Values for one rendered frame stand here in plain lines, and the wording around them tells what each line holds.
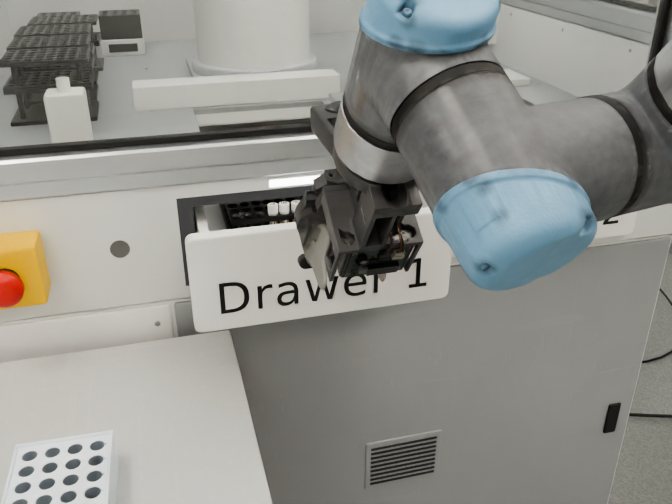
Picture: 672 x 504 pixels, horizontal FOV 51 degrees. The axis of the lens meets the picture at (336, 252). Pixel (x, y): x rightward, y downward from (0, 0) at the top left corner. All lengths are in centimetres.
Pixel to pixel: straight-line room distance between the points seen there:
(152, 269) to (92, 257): 7
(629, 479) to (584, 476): 56
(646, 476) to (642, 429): 17
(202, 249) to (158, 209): 12
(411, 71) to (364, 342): 60
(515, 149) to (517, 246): 5
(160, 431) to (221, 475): 9
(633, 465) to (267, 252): 136
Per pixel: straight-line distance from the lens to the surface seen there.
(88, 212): 82
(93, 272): 85
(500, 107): 39
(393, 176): 49
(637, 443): 199
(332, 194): 57
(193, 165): 80
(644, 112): 44
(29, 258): 79
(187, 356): 83
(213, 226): 96
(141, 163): 79
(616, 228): 103
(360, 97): 45
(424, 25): 39
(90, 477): 66
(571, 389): 117
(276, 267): 74
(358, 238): 54
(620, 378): 122
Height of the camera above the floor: 123
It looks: 27 degrees down
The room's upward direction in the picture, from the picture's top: straight up
